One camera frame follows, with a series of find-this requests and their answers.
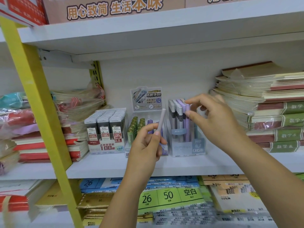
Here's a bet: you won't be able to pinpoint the person's right hand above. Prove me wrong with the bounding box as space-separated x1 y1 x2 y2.
184 93 250 155

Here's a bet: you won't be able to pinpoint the person's left hand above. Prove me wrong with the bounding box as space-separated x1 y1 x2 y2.
126 123 168 186

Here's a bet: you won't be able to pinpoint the rows of lead tubes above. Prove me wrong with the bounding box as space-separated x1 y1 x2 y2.
127 116 164 156

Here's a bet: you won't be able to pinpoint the cluster of slim refills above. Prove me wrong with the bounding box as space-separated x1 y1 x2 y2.
168 98 199 143

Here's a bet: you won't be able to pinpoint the rows of lead cases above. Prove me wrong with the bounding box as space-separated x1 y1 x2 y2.
84 108 128 140

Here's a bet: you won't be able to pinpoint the person's right forearm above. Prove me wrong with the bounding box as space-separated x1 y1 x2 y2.
231 137 304 228

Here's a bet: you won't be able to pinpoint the person's left forearm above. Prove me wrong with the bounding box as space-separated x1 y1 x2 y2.
99 173 152 228

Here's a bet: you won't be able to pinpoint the clear box with blue label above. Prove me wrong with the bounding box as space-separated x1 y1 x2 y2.
166 98 206 156

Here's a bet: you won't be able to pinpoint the clear display of green purple tubes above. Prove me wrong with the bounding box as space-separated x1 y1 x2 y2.
124 86 169 157

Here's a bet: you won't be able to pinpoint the beige notebook stack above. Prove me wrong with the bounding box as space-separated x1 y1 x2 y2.
200 174 276 226
209 61 304 154

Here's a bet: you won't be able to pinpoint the stack of blue paper packs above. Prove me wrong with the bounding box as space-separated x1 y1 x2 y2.
79 176 200 194

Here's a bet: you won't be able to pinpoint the stack of gold paper packs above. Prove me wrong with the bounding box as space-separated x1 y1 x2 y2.
76 192 154 227

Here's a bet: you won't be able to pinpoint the crumpled plastic-wrapped notebook pack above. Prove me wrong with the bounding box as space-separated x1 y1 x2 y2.
51 83 106 123

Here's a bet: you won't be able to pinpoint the yellow notebook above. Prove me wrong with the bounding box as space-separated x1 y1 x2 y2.
35 181 72 213

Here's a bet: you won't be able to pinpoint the pink paper sheet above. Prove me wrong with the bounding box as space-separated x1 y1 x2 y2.
9 124 40 137

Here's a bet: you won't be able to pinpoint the orange pink sign board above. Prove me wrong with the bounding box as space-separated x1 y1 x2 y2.
185 0 304 9
42 0 186 24

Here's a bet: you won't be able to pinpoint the wrapped red-band notebook pack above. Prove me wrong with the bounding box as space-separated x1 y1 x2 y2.
0 109 36 130

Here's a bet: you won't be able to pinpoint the wrapped purple-band notebook stack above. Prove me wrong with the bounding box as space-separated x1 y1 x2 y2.
0 140 19 175

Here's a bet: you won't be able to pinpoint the red white receipt book bundle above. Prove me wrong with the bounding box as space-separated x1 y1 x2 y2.
0 180 55 212

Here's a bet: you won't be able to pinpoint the wrapped teal-band notebook pack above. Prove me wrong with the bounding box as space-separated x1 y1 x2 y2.
0 92 30 110

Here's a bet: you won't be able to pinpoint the red white striped pack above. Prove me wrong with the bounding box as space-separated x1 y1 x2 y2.
0 0 49 28

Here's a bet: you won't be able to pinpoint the yellow slotted bracket rail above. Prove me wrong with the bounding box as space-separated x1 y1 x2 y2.
89 60 106 106

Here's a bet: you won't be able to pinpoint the yellow shelf post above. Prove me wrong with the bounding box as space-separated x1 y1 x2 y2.
0 16 84 228

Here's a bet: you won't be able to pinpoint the beige paper strap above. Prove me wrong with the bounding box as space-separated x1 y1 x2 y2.
1 196 12 228

